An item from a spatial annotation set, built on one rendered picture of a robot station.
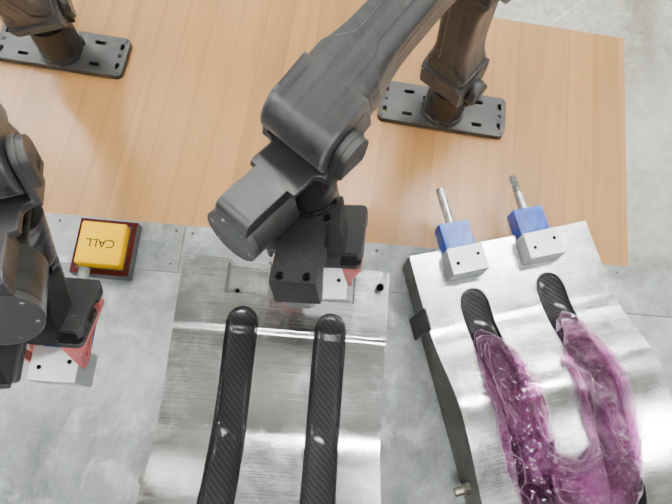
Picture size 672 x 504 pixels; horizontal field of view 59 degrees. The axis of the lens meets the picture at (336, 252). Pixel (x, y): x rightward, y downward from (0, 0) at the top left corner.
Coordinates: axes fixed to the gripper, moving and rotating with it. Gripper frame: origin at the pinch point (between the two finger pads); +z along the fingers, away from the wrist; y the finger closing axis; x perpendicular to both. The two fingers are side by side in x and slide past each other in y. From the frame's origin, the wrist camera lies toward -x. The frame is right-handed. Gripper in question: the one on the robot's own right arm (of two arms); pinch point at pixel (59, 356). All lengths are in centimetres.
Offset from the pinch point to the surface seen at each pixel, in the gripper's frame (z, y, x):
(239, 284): 2.4, 16.9, 14.9
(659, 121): 36, 133, 133
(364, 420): 8.0, 33.7, 0.0
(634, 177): 46, 123, 115
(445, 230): -2.9, 43.5, 23.2
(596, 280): 1, 65, 20
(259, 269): 0.8, 19.2, 16.3
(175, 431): 9.1, 12.0, -2.6
